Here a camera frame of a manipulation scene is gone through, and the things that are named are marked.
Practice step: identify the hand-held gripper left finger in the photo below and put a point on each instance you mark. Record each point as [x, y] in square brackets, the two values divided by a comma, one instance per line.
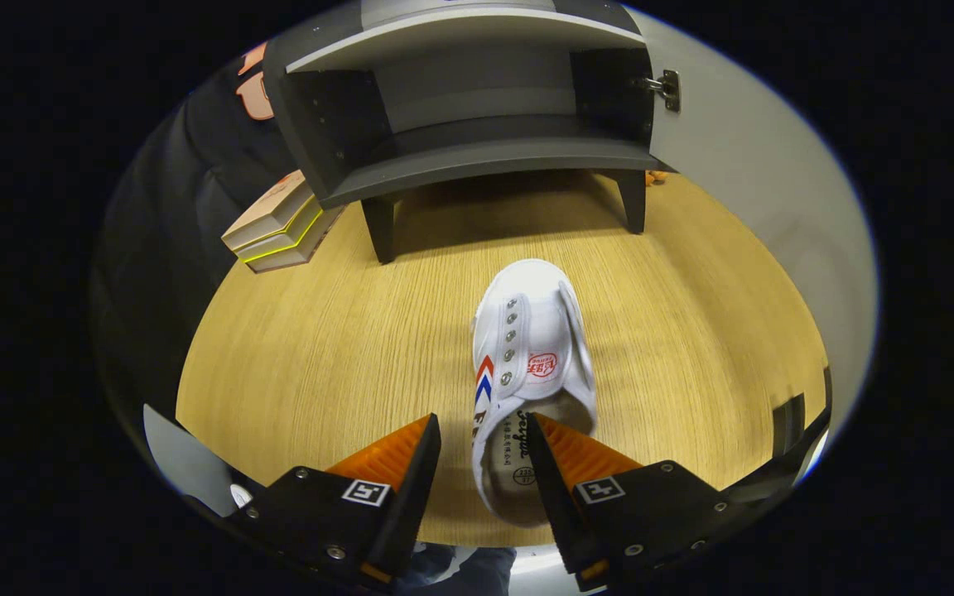
[411, 497]

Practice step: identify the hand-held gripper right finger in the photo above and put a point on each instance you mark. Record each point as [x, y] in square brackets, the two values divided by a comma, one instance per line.
[556, 505]

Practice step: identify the white canvas shoe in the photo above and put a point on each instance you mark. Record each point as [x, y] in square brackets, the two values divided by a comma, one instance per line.
[535, 331]

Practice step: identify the dark grey shoe cabinet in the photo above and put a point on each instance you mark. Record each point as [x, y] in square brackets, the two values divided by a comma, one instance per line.
[477, 157]

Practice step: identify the metal cabinet hinge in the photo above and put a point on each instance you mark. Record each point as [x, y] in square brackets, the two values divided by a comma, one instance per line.
[670, 89]

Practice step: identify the person's jeans leg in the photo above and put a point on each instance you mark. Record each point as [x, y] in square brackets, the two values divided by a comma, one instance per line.
[477, 571]

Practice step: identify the yellow-edged book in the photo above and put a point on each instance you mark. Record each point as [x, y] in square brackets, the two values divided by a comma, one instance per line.
[295, 248]

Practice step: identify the black backdrop cloth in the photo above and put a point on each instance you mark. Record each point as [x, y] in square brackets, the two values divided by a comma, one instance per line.
[171, 248]

